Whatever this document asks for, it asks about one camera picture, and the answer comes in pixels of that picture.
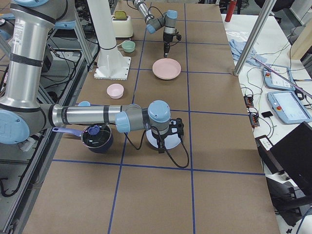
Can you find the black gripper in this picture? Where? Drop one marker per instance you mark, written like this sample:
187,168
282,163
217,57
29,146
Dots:
167,38
157,137

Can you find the blue plate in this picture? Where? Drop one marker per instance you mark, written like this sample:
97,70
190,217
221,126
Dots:
172,140

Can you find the pink plate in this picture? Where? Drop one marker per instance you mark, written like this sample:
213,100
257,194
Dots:
166,68

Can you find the green bowl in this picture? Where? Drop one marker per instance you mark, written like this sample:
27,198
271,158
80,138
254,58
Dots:
128,46

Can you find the cream toaster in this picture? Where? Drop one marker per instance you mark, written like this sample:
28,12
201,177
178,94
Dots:
122,24

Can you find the dark blue pot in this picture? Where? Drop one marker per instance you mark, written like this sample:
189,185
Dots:
98,138

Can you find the pink bowl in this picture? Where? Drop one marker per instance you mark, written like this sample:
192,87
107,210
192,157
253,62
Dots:
115,91

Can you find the red bottle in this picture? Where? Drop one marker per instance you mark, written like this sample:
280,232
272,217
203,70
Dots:
230,11

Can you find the light blue cup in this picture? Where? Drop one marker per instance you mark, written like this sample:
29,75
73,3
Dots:
84,104

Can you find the far teach pendant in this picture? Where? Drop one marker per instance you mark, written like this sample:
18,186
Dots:
273,81

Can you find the teach pendant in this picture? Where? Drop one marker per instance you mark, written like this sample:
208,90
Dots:
273,81
288,107

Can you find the black laptop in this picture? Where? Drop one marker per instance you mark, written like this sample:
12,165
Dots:
294,154

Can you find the near teach pendant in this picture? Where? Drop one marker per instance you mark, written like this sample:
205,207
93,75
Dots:
288,107

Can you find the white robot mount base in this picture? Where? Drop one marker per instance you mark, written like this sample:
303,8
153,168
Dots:
111,64

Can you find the aluminium frame post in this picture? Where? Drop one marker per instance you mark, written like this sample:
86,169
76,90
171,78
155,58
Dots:
259,23

